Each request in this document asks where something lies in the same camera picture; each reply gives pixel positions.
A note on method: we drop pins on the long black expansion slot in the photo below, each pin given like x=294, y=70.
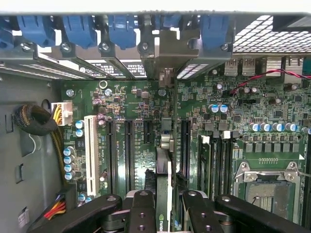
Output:
x=185, y=145
x=129, y=155
x=112, y=155

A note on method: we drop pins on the white PCI slot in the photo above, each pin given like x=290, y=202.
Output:
x=91, y=150

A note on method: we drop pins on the CPU socket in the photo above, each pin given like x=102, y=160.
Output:
x=267, y=194

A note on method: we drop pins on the green motherboard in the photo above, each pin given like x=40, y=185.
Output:
x=136, y=102

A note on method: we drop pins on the white power connector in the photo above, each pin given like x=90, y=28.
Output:
x=65, y=114

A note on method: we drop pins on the short black expansion slot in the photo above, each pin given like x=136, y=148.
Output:
x=148, y=132

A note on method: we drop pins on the installed RAM stick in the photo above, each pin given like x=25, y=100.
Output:
x=205, y=165

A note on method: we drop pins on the black RAM slot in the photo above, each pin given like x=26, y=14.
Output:
x=217, y=167
x=227, y=167

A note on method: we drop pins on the blue card retention clip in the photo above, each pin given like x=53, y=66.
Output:
x=36, y=29
x=213, y=31
x=80, y=31
x=121, y=34
x=5, y=36

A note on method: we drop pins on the black open PC case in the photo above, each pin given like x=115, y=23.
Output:
x=29, y=157

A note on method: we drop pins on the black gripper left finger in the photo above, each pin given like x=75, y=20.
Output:
x=142, y=213

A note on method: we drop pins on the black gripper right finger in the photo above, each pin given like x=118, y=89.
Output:
x=201, y=216

